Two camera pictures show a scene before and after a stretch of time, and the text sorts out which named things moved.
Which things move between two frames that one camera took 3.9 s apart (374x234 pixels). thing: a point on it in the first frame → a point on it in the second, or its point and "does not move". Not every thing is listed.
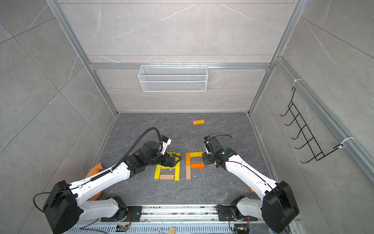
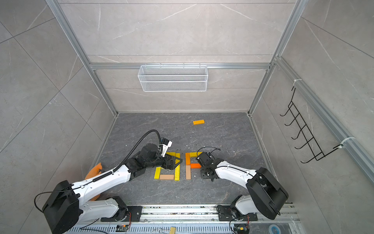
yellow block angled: (199, 154) does not move
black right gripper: (207, 162) → (203, 174)
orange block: (187, 158) does not move
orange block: (197, 165) does not move
